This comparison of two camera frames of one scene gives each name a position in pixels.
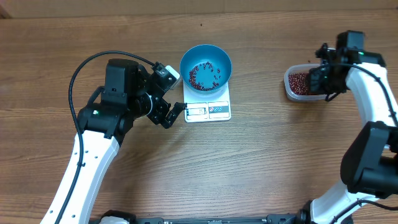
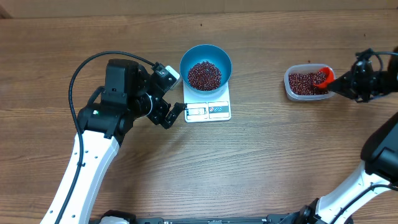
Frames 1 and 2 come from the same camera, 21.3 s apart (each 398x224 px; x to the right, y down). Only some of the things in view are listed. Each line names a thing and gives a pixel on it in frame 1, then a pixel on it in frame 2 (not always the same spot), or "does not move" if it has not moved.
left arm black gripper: [163, 107] does not move
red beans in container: [299, 83] does not move
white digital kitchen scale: [207, 107] does not move
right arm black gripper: [318, 88] to [352, 81]
